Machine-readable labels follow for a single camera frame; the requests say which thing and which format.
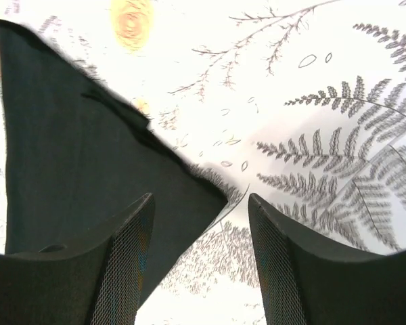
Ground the floral patterned table cover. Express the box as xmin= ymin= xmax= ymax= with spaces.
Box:
xmin=0 ymin=0 xmax=406 ymax=325

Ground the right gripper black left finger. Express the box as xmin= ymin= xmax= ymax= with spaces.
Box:
xmin=0 ymin=194 xmax=155 ymax=324

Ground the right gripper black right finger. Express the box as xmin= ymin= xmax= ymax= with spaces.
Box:
xmin=248 ymin=194 xmax=406 ymax=325

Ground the black t-shirt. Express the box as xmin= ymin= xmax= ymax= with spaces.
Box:
xmin=0 ymin=20 xmax=227 ymax=300

